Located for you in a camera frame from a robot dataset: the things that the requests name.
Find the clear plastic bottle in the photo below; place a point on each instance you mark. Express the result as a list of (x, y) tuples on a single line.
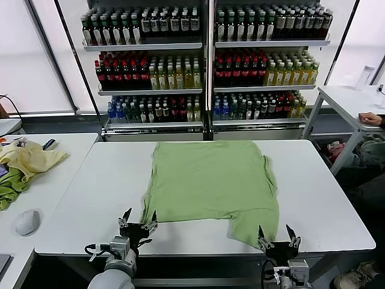
[(365, 78)]

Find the small dark green bottle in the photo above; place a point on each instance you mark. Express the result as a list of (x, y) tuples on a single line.
[(234, 112), (241, 112), (134, 114), (127, 113)]

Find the blue water bottle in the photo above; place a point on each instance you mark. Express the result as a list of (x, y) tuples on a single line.
[(225, 112), (112, 113), (119, 113), (217, 112)]

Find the black storage basket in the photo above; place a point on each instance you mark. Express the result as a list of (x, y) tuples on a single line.
[(322, 153)]

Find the grey green clothes pile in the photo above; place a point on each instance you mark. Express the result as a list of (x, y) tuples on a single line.
[(371, 150)]

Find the red cap cola bottle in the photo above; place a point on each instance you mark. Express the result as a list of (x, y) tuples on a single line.
[(236, 73), (100, 77), (126, 77), (254, 73), (228, 73), (135, 77), (245, 73), (108, 77), (144, 77), (219, 73), (262, 73), (117, 77)]

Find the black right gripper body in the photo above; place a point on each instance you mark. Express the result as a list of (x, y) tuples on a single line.
[(281, 251)]

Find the black diagonal window bar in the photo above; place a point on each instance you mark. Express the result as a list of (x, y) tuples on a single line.
[(342, 42), (379, 73), (78, 60)]

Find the purple cloth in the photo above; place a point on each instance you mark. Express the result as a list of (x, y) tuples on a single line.
[(3, 170)]

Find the light green T-shirt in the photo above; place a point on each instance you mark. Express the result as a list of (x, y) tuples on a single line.
[(207, 180)]

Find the white cap dark drink bottle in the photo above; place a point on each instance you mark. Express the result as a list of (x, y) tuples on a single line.
[(185, 24), (164, 25), (174, 24), (145, 25), (194, 24), (155, 25)]

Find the brown cardboard box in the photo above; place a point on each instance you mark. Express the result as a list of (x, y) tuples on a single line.
[(2, 110)]

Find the bystander bare hand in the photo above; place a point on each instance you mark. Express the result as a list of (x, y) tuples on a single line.
[(371, 119)]

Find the metal drinks shelf rack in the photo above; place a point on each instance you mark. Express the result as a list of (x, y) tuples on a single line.
[(270, 43), (144, 46)]

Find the small yellow drink bottle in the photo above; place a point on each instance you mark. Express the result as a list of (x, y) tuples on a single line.
[(189, 113), (197, 113), (295, 110), (302, 109)]

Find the green cap white label bottle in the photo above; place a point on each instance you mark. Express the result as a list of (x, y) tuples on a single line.
[(241, 31), (136, 33), (107, 34), (270, 30), (88, 34), (231, 31), (251, 31), (126, 34), (221, 31), (97, 34), (117, 34), (260, 31)]

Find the small dark patterned object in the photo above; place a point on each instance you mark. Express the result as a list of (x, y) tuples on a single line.
[(21, 143)]

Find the pale yellow garment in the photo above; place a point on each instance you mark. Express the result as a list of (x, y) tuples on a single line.
[(33, 159)]

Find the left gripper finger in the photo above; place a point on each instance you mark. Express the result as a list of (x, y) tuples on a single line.
[(152, 223), (124, 219)]

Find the small white cap dark bottle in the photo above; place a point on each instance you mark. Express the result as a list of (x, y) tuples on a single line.
[(150, 115), (142, 115), (257, 112), (165, 113), (272, 110), (264, 110), (249, 112), (158, 113)]

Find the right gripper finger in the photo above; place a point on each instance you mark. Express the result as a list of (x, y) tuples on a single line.
[(264, 242), (294, 241)]

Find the dark sleeved forearm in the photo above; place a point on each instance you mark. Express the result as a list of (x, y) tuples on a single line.
[(383, 121)]

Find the small dark desk object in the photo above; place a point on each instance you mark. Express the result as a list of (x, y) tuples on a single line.
[(381, 88)]

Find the black trousers leg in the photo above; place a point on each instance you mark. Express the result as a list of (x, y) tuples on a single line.
[(370, 198)]

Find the beige sneaker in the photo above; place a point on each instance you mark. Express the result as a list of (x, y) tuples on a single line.
[(352, 278)]

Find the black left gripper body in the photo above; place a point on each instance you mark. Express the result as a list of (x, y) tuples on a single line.
[(133, 231)]

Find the crumpled green garment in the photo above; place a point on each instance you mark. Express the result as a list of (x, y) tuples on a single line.
[(12, 183)]

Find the beige label tea bottle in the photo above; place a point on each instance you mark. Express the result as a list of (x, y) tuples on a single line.
[(290, 25), (281, 25)]

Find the pink red cloth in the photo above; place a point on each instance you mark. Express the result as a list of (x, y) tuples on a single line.
[(336, 149)]

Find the yellow juice bottle green cap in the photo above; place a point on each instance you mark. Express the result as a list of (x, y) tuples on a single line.
[(296, 76), (197, 78), (162, 79), (305, 76), (314, 75), (288, 76), (270, 76), (179, 79), (154, 79), (279, 76), (188, 79), (171, 79)]

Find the white computer mouse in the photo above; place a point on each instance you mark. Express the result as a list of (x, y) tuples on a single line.
[(27, 222)]

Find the small red label dark bottle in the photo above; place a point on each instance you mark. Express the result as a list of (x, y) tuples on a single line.
[(182, 113), (287, 108), (174, 113), (280, 108)]

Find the grey diagonal window bar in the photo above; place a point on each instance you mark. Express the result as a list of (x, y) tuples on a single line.
[(50, 51)]

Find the dark grey flat device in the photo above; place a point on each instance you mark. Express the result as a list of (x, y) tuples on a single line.
[(3, 263)]

